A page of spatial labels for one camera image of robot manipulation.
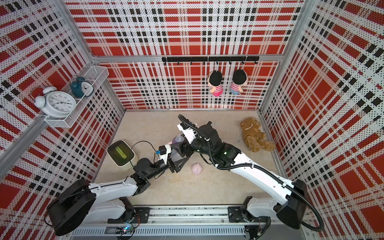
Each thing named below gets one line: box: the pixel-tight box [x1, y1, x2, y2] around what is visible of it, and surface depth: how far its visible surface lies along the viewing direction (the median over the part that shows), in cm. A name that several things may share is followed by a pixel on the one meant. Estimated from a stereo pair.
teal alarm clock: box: [70, 76, 94, 98], surface depth 73 cm
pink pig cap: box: [191, 163, 203, 176], surface depth 88 cm
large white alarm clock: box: [34, 86, 77, 119], surface depth 63 cm
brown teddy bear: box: [240, 117, 276, 153], surface depth 98 cm
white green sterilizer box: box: [106, 139, 138, 171], surface depth 92 cm
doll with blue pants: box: [230, 69, 248, 95], surface depth 96 cm
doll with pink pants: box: [207, 70, 224, 97], surface depth 98 cm
